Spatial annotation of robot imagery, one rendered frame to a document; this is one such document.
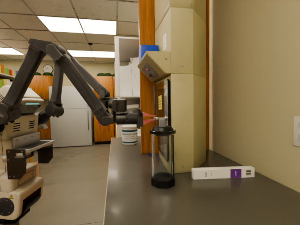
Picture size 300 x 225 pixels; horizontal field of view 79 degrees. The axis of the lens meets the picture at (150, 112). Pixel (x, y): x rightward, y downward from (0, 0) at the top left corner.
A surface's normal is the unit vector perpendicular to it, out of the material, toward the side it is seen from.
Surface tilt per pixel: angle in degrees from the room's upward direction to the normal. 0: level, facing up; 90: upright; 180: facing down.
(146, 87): 90
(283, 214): 0
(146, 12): 90
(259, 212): 0
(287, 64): 90
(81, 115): 90
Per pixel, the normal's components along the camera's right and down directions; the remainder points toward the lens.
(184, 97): 0.19, 0.05
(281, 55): -0.98, 0.03
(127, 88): -0.22, 0.11
